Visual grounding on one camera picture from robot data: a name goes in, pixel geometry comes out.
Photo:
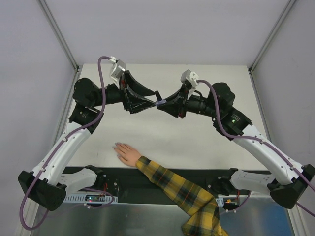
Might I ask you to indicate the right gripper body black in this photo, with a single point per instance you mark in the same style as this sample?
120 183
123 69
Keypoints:
183 100

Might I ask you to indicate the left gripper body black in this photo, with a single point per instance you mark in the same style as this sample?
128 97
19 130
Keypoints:
125 94

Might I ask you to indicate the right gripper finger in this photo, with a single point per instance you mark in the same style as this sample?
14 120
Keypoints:
172 109
178 95

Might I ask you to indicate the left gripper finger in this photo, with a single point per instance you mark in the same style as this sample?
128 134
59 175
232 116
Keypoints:
137 103
137 87

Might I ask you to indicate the purple nail polish bottle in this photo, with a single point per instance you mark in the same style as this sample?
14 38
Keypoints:
160 103

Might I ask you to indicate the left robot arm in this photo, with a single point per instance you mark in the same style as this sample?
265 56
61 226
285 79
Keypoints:
46 184

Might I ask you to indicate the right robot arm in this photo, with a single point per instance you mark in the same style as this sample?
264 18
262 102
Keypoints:
287 179

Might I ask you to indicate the yellow plaid sleeve forearm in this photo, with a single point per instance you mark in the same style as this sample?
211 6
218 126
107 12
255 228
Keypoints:
195 201

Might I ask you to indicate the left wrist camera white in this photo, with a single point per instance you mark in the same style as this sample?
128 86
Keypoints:
117 69

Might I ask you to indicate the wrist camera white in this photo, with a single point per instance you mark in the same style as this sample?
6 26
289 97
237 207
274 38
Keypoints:
191 77
117 69

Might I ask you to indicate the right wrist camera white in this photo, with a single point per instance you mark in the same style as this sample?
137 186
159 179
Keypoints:
191 77

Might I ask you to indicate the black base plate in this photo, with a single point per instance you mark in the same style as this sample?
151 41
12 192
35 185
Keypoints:
131 186

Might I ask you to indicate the white cable duct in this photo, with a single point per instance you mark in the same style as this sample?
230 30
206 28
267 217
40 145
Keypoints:
90 198

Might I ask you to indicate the left aluminium frame post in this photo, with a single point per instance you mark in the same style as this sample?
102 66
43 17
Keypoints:
58 33

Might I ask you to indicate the aluminium frame post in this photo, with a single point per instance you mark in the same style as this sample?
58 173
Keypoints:
272 34
58 33

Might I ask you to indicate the right aluminium frame post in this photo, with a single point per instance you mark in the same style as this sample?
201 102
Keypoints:
272 34

